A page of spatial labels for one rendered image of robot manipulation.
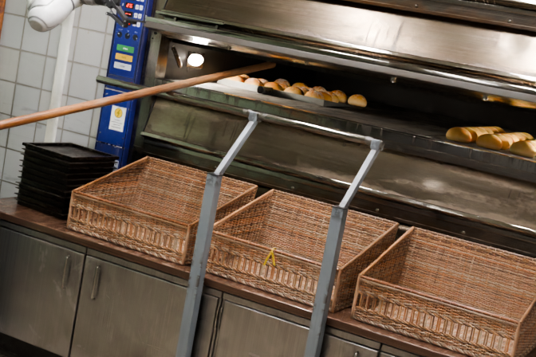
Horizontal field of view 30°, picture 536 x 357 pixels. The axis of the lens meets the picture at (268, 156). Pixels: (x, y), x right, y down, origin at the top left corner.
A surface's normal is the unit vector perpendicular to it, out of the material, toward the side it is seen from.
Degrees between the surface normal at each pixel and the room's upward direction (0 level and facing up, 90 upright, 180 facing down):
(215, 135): 70
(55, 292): 90
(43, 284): 90
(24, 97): 90
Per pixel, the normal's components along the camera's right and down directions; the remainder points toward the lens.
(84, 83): -0.46, 0.03
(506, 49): -0.36, -0.33
